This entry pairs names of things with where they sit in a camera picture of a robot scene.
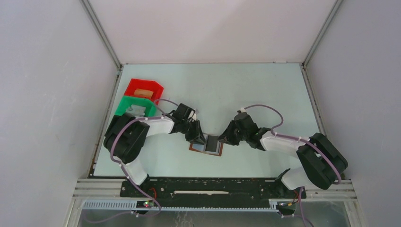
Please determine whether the clear card in green bin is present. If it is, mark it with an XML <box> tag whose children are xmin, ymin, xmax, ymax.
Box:
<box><xmin>125</xmin><ymin>105</ymin><xmax>146</xmax><ymax>117</ymax></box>

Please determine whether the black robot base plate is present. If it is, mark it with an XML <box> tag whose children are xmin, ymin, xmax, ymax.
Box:
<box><xmin>120</xmin><ymin>177</ymin><xmax>306</xmax><ymax>209</ymax></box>

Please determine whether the red plastic bin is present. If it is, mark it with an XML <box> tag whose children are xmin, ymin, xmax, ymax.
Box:
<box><xmin>123</xmin><ymin>79</ymin><xmax>164</xmax><ymax>102</ymax></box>

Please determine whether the green plastic bin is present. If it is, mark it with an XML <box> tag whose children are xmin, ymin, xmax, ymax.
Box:
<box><xmin>114</xmin><ymin>96</ymin><xmax>157</xmax><ymax>117</ymax></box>

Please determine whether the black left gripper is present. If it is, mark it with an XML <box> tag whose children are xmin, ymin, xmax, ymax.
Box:
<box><xmin>180</xmin><ymin>119</ymin><xmax>207</xmax><ymax>146</ymax></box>

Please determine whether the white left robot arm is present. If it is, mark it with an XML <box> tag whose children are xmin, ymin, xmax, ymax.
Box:
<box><xmin>104</xmin><ymin>104</ymin><xmax>207</xmax><ymax>197</ymax></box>

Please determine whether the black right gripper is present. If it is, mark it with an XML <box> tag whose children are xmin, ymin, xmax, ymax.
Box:
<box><xmin>217</xmin><ymin>120</ymin><xmax>248</xmax><ymax>146</ymax></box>

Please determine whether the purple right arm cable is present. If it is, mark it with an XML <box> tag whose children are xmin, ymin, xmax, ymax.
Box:
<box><xmin>241</xmin><ymin>105</ymin><xmax>343</xmax><ymax>227</ymax></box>

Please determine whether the brown leather card holder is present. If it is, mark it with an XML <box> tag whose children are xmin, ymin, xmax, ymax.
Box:
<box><xmin>189</xmin><ymin>134</ymin><xmax>223</xmax><ymax>157</ymax></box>

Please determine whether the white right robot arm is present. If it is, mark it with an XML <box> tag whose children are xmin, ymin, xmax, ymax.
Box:
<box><xmin>218</xmin><ymin>111</ymin><xmax>349</xmax><ymax>198</ymax></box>

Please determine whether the orange card in red bin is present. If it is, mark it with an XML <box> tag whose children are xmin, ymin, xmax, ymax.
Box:
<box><xmin>133</xmin><ymin>88</ymin><xmax>154</xmax><ymax>99</ymax></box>

